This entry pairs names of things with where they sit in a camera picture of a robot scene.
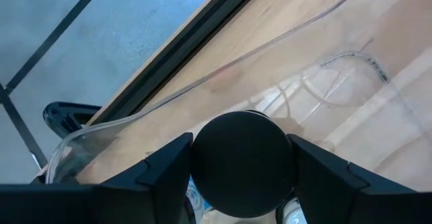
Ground clear plastic bin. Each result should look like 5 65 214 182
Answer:
45 0 432 224

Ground blue sand hourglass black caps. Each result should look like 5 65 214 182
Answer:
184 178 212 222

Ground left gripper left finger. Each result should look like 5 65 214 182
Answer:
0 132 194 224

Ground white sand hourglass black caps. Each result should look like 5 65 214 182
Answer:
275 196 307 224

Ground red sand hourglass black caps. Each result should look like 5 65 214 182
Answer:
190 110 298 219

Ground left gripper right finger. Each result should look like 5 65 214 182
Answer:
286 133 432 224

